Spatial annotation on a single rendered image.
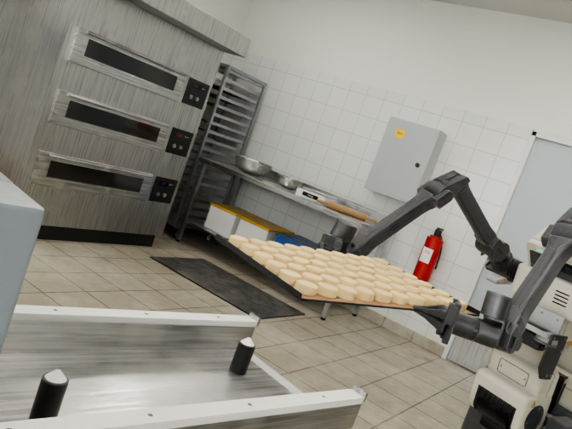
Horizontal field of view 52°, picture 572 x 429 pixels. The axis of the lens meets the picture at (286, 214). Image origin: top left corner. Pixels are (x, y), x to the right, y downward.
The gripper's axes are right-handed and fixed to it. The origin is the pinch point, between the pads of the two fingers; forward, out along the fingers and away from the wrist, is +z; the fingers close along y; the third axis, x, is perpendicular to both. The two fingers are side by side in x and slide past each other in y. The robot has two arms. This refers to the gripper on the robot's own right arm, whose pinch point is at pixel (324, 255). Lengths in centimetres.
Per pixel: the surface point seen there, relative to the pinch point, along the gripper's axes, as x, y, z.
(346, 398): 16, -8, 75
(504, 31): 58, 174, -375
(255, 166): -118, -8, -383
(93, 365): -22, -13, 88
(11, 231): -5, 21, 142
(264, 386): 2, -14, 69
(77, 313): -27, -7, 86
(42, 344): -30, -12, 90
